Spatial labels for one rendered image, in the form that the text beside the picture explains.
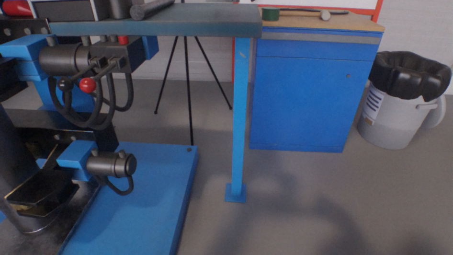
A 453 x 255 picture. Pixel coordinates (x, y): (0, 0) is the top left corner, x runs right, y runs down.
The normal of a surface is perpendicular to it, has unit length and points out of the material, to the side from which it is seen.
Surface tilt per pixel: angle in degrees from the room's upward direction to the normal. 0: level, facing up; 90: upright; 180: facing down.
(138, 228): 0
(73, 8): 90
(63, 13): 90
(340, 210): 0
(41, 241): 0
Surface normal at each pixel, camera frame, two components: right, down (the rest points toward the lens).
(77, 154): 0.00, -0.84
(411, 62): -0.50, 0.02
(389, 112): -0.72, 0.42
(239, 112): -0.07, 0.54
